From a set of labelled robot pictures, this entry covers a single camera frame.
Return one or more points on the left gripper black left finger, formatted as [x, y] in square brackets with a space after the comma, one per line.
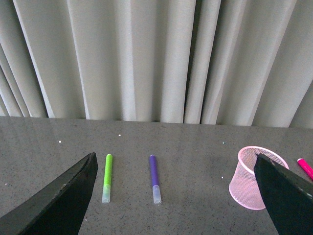
[59, 208]

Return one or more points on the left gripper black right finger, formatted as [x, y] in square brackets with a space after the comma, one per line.
[288, 197]

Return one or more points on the pink marker pen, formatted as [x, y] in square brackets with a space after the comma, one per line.
[306, 167]

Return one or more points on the purple marker pen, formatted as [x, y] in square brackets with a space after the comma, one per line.
[154, 179]

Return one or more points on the pink mesh cup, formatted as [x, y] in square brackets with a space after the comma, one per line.
[243, 187]

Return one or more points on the green marker pen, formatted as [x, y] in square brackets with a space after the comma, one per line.
[106, 194]

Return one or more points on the grey pleated curtain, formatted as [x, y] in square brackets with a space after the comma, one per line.
[224, 62]

